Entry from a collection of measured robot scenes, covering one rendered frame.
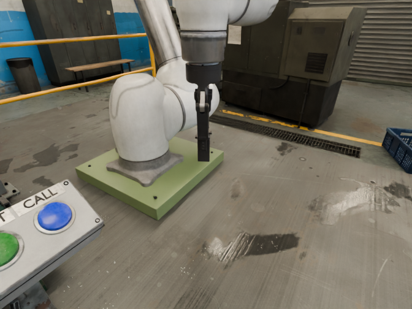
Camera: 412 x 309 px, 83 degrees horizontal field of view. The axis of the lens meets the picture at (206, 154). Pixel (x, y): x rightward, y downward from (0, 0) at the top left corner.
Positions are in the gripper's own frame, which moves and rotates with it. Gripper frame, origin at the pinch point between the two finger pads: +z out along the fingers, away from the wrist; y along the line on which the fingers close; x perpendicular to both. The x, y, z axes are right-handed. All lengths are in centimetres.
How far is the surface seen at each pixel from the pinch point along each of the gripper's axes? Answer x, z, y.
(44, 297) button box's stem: 16.6, 0.1, -36.9
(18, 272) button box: 14.5, -8.3, -39.2
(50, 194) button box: 15.2, -11.2, -32.0
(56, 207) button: 13.7, -10.7, -33.5
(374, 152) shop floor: -174, 94, 173
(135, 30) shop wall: 222, -5, 659
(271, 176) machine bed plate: -21.7, 16.1, 11.6
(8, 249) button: 15.5, -10.0, -38.2
